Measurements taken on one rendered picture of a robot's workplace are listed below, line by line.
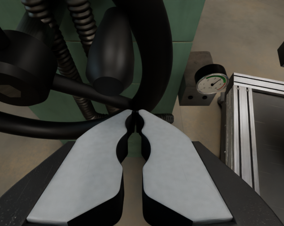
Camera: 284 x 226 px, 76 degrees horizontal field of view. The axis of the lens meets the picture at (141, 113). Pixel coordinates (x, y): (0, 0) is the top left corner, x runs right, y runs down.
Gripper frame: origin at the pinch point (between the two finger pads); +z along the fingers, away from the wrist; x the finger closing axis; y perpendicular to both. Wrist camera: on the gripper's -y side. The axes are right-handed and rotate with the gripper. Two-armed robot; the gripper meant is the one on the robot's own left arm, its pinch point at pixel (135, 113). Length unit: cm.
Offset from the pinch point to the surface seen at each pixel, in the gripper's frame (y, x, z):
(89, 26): -4.7, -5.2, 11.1
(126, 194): 69, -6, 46
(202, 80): 5.1, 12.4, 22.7
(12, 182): 66, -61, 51
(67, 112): 21.0, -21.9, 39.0
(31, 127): 8.7, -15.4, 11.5
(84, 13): -5.9, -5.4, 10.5
